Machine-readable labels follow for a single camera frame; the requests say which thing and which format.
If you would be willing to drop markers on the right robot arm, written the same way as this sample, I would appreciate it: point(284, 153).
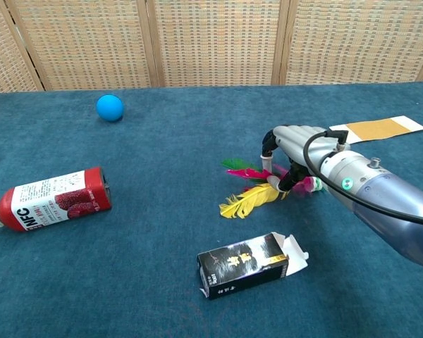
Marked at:
point(384, 200)

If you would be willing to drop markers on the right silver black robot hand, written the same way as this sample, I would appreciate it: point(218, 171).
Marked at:
point(299, 141)

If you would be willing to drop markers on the blue carpet table mat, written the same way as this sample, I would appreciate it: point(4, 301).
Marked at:
point(144, 169)

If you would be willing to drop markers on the blue ball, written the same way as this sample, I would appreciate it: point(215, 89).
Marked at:
point(109, 108)

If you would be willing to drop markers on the red juice bottle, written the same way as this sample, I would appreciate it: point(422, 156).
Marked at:
point(56, 200)

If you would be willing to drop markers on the black opened carton box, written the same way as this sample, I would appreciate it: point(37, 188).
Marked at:
point(243, 269)

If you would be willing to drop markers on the colourful feather shuttlecock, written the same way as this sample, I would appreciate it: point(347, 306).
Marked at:
point(246, 201)

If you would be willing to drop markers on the woven bamboo folding screen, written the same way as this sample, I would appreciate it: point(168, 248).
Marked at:
point(215, 42)

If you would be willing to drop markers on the white card with tan patch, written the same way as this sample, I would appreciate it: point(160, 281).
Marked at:
point(373, 128)

